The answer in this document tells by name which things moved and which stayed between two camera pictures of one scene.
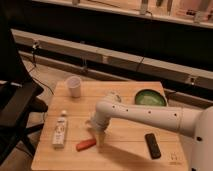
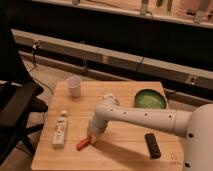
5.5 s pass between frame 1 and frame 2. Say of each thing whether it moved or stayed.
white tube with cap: stayed
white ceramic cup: stayed
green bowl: stayed
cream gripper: moved
